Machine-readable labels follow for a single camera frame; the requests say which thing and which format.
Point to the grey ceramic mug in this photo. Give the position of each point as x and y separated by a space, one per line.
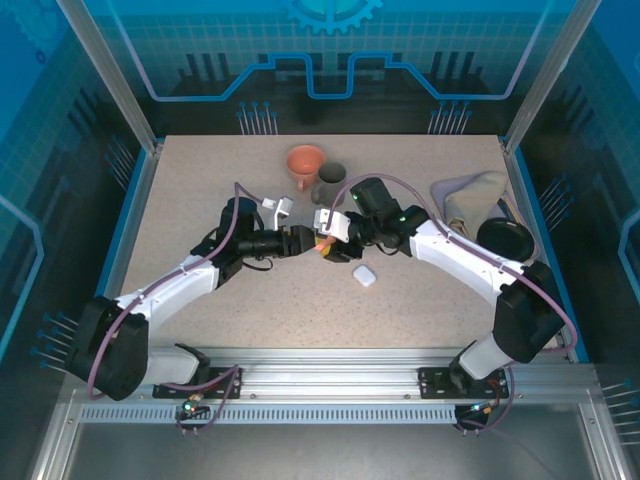
325 192

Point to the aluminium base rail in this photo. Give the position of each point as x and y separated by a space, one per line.
330 375

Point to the aluminium side rail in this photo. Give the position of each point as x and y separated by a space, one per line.
124 250
517 175

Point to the black round bowl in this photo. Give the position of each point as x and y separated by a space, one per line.
505 240

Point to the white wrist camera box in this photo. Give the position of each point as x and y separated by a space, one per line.
335 225
285 207

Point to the white earbuds charging case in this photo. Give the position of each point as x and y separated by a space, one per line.
363 276

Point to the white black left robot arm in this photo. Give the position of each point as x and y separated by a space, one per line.
170 285

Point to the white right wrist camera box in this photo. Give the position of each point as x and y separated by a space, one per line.
335 225

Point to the lavender plastic tray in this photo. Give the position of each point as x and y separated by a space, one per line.
440 192

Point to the beige folded cloth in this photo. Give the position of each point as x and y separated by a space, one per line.
475 195

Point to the pink ceramic mug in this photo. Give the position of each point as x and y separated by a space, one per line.
305 160

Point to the aluminium frame post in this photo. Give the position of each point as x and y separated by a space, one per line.
111 75
546 75

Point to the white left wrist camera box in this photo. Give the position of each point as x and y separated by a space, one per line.
285 207

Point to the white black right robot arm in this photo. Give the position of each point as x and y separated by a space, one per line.
460 250

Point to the small circuit board with LEDs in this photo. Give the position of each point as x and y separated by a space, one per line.
480 409
192 410

